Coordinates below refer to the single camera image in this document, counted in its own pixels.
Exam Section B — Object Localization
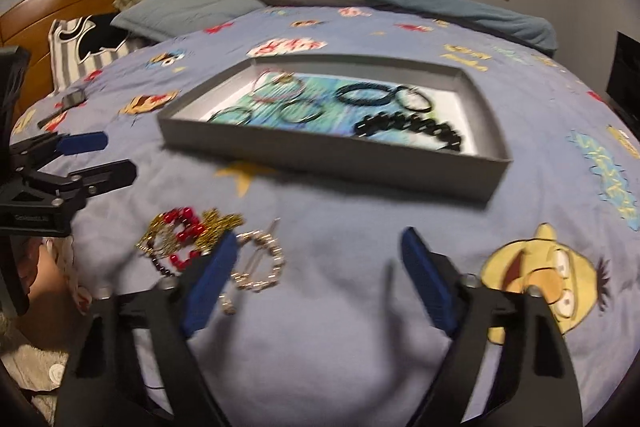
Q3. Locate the gold charm bracelet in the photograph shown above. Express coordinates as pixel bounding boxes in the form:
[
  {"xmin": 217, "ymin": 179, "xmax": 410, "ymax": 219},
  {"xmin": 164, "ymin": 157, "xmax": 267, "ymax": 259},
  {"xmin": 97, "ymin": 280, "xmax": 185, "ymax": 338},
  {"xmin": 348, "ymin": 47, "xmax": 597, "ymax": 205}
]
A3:
[{"xmin": 135, "ymin": 214, "xmax": 176, "ymax": 253}]

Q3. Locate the pearl bracelet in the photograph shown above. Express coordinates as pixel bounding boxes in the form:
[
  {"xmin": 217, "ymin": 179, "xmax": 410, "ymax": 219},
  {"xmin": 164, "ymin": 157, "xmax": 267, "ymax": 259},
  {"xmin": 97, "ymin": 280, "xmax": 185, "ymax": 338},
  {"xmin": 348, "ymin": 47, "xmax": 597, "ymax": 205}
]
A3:
[{"xmin": 217, "ymin": 229, "xmax": 287, "ymax": 315}]

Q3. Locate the blue cartoon printed blanket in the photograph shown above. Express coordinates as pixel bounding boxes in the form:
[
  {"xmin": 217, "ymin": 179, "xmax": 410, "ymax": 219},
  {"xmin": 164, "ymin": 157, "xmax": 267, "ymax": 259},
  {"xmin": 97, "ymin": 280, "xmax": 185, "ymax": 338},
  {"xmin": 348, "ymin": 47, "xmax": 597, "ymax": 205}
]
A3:
[{"xmin": 10, "ymin": 4, "xmax": 640, "ymax": 427}]

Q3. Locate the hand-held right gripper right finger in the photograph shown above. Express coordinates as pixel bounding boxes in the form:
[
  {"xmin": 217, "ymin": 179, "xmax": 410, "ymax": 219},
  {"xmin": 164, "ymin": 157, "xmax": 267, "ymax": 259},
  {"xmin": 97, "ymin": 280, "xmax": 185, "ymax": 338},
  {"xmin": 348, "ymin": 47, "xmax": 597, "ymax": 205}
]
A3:
[{"xmin": 400, "ymin": 227, "xmax": 586, "ymax": 427}]

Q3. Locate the grey cardboard box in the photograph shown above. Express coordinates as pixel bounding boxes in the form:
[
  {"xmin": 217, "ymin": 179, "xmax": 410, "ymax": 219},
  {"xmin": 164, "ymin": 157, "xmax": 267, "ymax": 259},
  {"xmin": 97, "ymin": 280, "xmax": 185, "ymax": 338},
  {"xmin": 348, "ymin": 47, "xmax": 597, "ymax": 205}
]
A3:
[{"xmin": 157, "ymin": 53, "xmax": 513, "ymax": 202}]

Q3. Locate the black monitor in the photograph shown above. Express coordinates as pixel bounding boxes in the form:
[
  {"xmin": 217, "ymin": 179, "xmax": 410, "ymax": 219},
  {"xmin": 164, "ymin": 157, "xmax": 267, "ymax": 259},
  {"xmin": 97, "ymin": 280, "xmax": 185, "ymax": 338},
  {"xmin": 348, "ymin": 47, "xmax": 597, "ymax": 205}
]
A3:
[{"xmin": 605, "ymin": 32, "xmax": 640, "ymax": 118}]

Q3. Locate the teal folded blanket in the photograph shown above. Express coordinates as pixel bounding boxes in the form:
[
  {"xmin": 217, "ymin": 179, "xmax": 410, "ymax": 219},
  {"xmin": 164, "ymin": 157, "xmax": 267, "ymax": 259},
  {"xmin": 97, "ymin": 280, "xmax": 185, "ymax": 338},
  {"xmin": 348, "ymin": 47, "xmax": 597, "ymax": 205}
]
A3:
[{"xmin": 227, "ymin": 0, "xmax": 558, "ymax": 55}]

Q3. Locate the red bead bracelet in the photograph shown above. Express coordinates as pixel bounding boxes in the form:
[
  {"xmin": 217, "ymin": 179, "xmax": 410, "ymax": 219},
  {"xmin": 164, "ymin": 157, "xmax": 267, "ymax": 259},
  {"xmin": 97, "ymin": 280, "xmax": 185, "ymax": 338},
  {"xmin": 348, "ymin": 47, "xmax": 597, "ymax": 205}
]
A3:
[{"xmin": 160, "ymin": 207, "xmax": 201, "ymax": 270}]

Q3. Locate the black band bracelet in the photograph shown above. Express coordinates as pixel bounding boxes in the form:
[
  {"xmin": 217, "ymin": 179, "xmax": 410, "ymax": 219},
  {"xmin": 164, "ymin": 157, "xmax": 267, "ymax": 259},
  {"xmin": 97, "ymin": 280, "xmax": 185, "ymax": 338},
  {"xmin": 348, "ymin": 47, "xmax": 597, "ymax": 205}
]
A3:
[{"xmin": 387, "ymin": 86, "xmax": 433, "ymax": 112}]

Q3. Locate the dark blue beaded bracelet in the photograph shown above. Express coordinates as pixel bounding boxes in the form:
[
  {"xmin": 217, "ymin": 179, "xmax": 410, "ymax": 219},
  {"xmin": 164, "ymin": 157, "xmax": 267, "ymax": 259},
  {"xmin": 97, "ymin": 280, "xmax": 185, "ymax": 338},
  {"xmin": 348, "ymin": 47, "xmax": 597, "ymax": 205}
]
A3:
[{"xmin": 336, "ymin": 83, "xmax": 388, "ymax": 108}]

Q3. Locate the small black device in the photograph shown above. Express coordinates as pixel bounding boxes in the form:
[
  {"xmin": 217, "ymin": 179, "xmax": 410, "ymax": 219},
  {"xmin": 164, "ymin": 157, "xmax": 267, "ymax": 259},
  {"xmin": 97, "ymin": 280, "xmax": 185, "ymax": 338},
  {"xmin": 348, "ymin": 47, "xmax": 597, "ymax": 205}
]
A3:
[{"xmin": 37, "ymin": 89, "xmax": 87, "ymax": 130}]

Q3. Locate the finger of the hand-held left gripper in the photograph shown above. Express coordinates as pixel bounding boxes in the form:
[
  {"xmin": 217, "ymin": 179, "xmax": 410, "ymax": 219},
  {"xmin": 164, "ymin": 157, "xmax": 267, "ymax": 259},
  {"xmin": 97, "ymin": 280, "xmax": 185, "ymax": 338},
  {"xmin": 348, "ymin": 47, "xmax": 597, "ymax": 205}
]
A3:
[
  {"xmin": 7, "ymin": 131, "xmax": 108, "ymax": 172},
  {"xmin": 60, "ymin": 159, "xmax": 138, "ymax": 208}
]

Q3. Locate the silver bangle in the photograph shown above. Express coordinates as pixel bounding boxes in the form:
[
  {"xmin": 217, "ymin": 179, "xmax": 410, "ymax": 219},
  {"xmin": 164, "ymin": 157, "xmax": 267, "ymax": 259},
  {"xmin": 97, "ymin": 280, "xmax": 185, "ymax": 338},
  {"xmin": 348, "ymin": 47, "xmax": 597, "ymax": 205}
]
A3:
[
  {"xmin": 207, "ymin": 106, "xmax": 251, "ymax": 125},
  {"xmin": 280, "ymin": 99, "xmax": 325, "ymax": 125}
]

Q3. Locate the blue-green printed paper sheet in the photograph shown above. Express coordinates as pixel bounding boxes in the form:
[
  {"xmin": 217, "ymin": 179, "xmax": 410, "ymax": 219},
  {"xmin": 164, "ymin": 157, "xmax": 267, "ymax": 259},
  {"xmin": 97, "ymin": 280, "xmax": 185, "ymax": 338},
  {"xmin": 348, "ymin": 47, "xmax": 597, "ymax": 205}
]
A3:
[{"xmin": 207, "ymin": 72, "xmax": 476, "ymax": 155}]

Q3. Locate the dark garnet bead bracelet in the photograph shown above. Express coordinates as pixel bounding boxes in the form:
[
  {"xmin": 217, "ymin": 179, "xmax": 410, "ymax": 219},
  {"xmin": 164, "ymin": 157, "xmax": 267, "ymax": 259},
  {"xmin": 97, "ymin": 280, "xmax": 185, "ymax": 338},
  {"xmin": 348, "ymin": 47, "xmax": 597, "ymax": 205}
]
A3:
[{"xmin": 147, "ymin": 252, "xmax": 183, "ymax": 278}]

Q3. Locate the black and white striped pillow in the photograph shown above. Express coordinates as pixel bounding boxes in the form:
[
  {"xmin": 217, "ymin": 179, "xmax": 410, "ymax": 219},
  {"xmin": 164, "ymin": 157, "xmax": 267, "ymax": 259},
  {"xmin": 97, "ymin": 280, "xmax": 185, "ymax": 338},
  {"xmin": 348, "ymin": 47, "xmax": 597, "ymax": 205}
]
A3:
[{"xmin": 48, "ymin": 14, "xmax": 146, "ymax": 90}]

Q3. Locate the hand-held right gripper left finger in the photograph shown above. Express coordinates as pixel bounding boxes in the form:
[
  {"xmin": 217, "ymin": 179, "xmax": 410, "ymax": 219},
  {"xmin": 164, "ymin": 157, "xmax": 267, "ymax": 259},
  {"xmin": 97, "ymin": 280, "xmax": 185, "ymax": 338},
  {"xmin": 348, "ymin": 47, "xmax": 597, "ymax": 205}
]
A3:
[{"xmin": 52, "ymin": 229, "xmax": 241, "ymax": 427}]

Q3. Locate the black large bead bracelet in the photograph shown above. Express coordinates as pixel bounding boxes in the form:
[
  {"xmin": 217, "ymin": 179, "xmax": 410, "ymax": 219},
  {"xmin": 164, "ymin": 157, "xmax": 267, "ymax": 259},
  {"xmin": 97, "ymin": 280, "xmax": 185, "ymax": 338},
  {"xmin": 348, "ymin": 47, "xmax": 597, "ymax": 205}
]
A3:
[{"xmin": 354, "ymin": 111, "xmax": 463, "ymax": 152}]

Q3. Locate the person's leg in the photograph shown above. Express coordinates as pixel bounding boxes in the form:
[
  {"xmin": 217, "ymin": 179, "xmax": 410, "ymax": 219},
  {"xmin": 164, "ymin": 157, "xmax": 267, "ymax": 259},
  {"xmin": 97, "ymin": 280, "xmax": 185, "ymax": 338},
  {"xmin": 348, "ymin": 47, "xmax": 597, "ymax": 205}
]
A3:
[{"xmin": 22, "ymin": 239, "xmax": 93, "ymax": 313}]

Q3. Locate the beige fuzzy cloth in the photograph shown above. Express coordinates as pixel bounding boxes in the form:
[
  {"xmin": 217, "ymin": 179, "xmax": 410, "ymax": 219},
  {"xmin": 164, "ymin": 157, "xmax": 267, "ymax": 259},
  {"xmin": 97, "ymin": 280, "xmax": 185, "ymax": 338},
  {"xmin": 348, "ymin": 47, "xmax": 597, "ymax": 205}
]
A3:
[{"xmin": 0, "ymin": 312, "xmax": 68, "ymax": 408}]

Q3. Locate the pink cord bracelet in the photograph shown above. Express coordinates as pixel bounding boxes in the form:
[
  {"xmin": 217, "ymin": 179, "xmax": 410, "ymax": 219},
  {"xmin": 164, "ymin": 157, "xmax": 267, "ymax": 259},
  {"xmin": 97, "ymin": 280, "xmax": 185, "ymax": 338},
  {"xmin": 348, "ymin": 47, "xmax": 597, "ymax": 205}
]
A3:
[{"xmin": 250, "ymin": 69, "xmax": 306, "ymax": 102}]

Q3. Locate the grey pillow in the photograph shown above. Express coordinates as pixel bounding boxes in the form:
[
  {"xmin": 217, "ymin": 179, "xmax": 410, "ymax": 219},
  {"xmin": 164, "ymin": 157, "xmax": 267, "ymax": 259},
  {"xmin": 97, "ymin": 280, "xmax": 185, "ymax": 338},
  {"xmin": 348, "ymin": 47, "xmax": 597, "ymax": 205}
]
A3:
[{"xmin": 110, "ymin": 0, "xmax": 271, "ymax": 42}]

